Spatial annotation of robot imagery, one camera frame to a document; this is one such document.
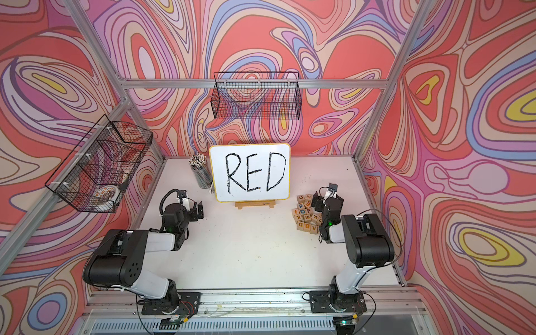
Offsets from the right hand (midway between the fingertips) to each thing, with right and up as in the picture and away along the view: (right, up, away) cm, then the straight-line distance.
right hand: (326, 197), depth 96 cm
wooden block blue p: (-12, -4, 0) cm, 13 cm away
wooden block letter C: (-11, -1, +3) cm, 12 cm away
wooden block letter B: (-10, -13, -7) cm, 18 cm away
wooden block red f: (-15, -7, -1) cm, 17 cm away
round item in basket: (-84, +4, -23) cm, 87 cm away
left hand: (-62, -2, -2) cm, 62 cm away
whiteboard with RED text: (-34, +12, -6) cm, 36 cm away
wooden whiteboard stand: (-40, -3, -1) cm, 40 cm away
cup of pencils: (-59, +13, 0) cm, 60 cm away
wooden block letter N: (-8, -1, +4) cm, 8 cm away
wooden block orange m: (-8, -3, +1) cm, 9 cm away
